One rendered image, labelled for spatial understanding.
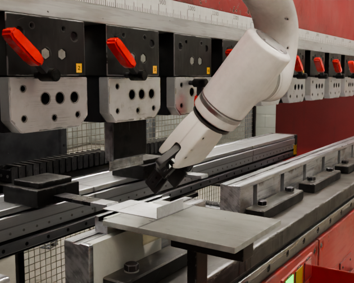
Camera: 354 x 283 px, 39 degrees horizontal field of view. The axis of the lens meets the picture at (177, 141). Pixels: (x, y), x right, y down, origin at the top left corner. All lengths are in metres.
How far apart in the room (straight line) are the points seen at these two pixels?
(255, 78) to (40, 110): 0.33
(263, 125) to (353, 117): 5.51
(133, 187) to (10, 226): 0.40
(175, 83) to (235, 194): 0.44
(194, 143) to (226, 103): 0.09
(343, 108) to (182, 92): 2.04
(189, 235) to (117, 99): 0.26
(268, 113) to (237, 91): 7.61
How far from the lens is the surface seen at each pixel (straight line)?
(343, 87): 2.12
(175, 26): 1.03
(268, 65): 0.79
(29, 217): 1.14
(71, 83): 0.80
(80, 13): 0.83
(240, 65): 0.80
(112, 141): 0.93
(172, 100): 1.02
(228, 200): 1.36
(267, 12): 0.87
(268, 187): 1.52
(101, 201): 1.03
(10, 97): 0.72
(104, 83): 0.86
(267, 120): 8.43
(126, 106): 0.90
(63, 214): 1.21
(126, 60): 0.84
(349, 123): 3.01
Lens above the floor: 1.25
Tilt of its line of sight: 7 degrees down
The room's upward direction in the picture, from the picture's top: straight up
